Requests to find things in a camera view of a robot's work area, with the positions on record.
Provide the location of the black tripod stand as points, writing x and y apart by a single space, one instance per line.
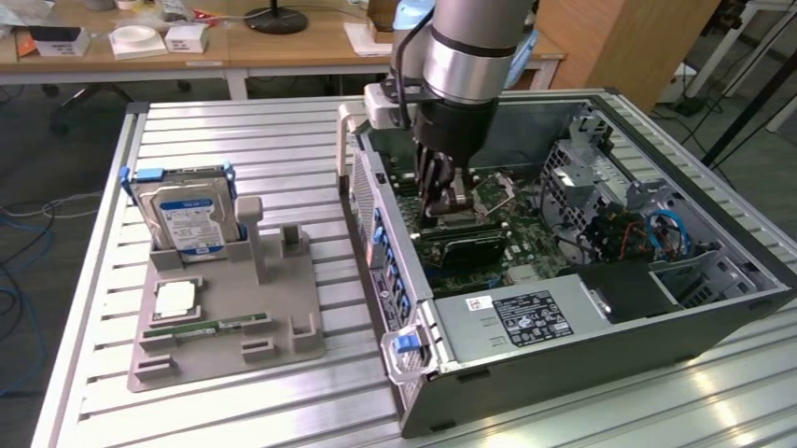
723 149

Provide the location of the black plastic shroud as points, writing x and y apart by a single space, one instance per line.
623 289

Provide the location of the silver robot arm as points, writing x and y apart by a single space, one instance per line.
473 46

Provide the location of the black office chair base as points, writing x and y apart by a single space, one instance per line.
81 95

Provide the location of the small white cabinet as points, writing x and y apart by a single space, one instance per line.
679 84

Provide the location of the white chipset heatsink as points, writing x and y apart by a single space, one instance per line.
527 275

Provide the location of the blue case release latch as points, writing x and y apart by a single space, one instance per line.
407 343

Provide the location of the white box with round hollow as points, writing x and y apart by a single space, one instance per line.
137 42

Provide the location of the wooden cabinet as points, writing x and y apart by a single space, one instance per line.
686 70

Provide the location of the grey power supply unit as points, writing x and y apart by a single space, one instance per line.
473 336

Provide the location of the blue card retainer clips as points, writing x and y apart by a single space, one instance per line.
377 228

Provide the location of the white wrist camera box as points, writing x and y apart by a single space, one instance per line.
384 109

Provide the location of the green motherboard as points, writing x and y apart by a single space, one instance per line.
529 247

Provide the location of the grey plastic parts rack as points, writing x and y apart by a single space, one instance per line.
249 326

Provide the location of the metal socket cover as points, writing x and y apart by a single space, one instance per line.
495 191

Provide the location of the plain white box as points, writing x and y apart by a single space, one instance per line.
186 39

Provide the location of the silver CPU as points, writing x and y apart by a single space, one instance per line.
174 298

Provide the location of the black round lamp base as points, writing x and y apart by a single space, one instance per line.
276 21

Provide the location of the wooden desk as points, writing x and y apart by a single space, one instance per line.
281 46

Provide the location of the tall metal disk bay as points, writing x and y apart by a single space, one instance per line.
580 186

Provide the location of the flat white paper box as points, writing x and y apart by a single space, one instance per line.
368 42

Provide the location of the black graphics card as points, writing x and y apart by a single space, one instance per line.
476 252

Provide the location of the open black PC case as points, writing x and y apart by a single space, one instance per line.
561 387

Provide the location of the brown cardboard box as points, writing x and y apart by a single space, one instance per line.
381 14

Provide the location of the low metal disk bay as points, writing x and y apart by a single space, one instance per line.
710 275

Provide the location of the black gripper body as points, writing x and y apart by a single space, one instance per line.
455 126

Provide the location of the white box with black lid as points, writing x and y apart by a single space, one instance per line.
59 42

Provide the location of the hard disk in blue caddy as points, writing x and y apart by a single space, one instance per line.
188 219

